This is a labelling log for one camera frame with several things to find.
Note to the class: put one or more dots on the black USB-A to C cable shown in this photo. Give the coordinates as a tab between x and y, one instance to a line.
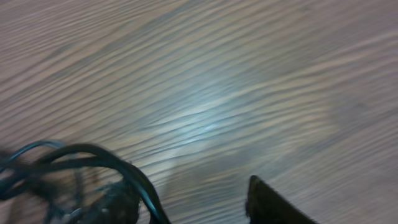
100	158

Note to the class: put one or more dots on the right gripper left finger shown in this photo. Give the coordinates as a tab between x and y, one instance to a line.
119	205

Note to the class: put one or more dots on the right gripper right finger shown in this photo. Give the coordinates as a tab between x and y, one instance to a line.
265	206

